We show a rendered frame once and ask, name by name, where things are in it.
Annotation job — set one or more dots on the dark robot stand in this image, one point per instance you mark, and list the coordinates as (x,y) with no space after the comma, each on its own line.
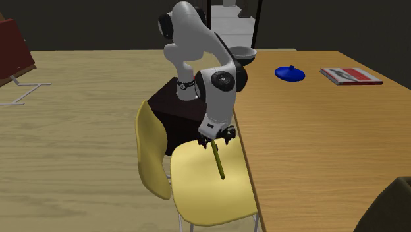
(179,119)

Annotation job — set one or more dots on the brown wooden table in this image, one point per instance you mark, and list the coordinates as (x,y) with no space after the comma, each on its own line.
(321,138)

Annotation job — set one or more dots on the grey bowl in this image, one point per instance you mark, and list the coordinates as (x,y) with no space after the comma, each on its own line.
(243,54)

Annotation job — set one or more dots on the olive yellow pencil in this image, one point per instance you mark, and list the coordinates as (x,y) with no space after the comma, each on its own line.
(218,160)

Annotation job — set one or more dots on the red and white book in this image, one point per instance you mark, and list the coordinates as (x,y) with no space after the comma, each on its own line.
(351,76)

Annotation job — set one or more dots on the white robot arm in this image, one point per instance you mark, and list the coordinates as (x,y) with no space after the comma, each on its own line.
(205,41)

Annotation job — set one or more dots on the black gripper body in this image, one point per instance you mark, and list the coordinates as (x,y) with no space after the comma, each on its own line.
(215,136)

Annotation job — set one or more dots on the red armchair with metal legs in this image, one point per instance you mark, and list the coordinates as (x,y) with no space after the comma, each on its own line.
(12,54)

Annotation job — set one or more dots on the yellow shell chair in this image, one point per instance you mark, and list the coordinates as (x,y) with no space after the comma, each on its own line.
(202,189)

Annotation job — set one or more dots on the open doorway with black frame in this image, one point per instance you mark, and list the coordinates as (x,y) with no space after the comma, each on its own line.
(231,25)

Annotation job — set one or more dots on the blue round lid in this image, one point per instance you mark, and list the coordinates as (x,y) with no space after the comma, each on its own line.
(289,74)

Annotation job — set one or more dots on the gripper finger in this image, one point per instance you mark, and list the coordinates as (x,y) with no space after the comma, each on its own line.
(230,133)
(202,141)

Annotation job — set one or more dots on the dark olive chair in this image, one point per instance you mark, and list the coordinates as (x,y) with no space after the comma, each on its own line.
(390,208)

